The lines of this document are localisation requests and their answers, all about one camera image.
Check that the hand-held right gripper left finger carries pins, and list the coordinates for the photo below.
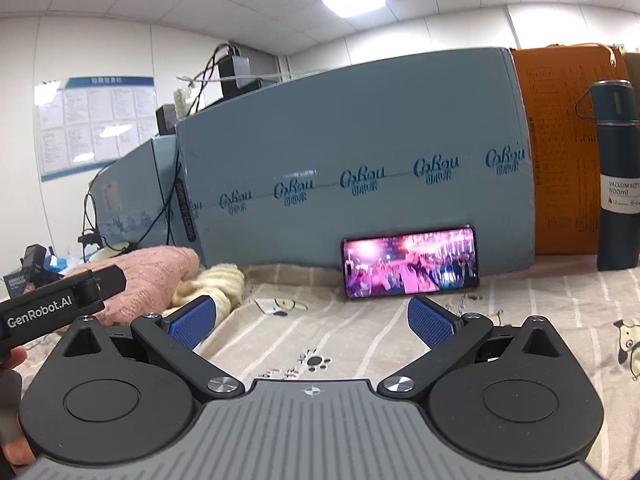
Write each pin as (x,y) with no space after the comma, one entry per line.
(192,321)

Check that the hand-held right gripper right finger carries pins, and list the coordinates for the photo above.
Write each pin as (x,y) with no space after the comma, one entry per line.
(431,321)

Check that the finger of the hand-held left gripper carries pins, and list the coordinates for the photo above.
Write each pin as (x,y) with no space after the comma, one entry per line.
(107,280)

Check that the pink knit sweater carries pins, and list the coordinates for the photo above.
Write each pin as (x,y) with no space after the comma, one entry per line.
(150,275)

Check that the person's left hand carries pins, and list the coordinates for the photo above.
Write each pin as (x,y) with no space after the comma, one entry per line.
(12,452)

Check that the cream knit garment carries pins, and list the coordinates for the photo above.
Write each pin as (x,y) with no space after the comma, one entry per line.
(220,282)

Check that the small black device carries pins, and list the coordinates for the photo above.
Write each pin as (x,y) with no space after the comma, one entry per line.
(35,260)

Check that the smartphone with lit screen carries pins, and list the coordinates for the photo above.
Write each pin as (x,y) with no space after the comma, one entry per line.
(410,265)

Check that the small blue cardboard box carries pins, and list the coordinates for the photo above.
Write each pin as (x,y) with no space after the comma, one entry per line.
(135,195)

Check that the black box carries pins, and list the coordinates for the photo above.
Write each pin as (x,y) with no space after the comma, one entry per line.
(166,120)

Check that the blue-grey foam board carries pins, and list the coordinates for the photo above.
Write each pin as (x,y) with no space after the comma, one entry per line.
(360,135)

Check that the orange cardboard box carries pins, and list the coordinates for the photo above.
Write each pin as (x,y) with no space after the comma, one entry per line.
(560,150)

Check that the dark blue vacuum bottle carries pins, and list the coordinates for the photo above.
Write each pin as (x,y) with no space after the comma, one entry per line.
(620,160)

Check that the black power adapter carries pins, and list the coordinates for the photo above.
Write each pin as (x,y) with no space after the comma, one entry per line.
(234,66)

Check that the square ceiling light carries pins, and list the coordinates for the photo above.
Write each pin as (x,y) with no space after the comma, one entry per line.
(353,2)

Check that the wall poster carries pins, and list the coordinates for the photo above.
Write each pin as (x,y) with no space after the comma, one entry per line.
(95,125)

